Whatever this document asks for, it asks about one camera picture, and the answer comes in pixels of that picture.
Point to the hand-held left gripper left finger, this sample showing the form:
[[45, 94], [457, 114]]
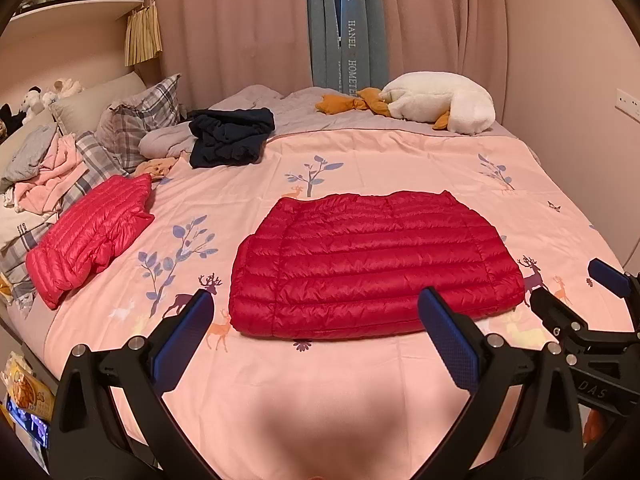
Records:
[[185, 335]]

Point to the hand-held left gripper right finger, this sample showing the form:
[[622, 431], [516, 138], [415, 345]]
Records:
[[450, 340]]

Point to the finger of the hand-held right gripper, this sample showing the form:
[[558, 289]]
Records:
[[560, 310], [612, 277]]

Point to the red down jacket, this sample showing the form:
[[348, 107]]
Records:
[[375, 260]]

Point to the pink-red folded down jacket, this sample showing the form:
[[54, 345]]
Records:
[[85, 240]]

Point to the orange snack packet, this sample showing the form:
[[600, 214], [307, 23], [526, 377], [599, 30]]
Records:
[[27, 390]]

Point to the small orange plush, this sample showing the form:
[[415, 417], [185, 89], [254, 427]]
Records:
[[155, 167]]

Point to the blue snack packet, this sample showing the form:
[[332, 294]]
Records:
[[27, 427]]

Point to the plaid bed cloth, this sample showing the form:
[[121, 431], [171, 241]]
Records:
[[15, 265]]

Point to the pink deer-print blanket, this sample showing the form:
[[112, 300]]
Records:
[[400, 160]]

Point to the grey-lilac crumpled cloth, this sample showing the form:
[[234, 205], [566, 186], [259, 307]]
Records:
[[165, 142]]

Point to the white folded cloth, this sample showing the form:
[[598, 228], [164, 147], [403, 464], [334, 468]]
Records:
[[20, 225]]

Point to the navy crumpled garment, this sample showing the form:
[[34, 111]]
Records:
[[230, 135]]

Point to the pink crumpled garment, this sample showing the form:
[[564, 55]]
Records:
[[50, 180]]

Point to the large plaid pillow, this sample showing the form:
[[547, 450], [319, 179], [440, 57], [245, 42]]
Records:
[[140, 115]]

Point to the grey-blue garment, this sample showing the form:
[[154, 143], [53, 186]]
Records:
[[27, 155]]

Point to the white goose plush toy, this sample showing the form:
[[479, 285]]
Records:
[[440, 97]]

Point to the grey bed sheet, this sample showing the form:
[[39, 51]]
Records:
[[280, 110]]

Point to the beige headboard cushion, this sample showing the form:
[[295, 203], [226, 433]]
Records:
[[100, 92]]

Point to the beige plush toy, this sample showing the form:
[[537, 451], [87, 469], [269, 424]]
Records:
[[62, 87]]

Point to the black plush toy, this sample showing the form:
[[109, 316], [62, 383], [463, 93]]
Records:
[[10, 120]]

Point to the white dog plush toy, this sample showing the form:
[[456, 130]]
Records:
[[32, 101]]

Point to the pink curtain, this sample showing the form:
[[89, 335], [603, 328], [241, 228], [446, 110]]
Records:
[[440, 15], [230, 25]]

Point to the blue-grey curtain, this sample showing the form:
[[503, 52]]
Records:
[[350, 20]]

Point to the white wall socket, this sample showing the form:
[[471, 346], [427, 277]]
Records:
[[629, 105]]

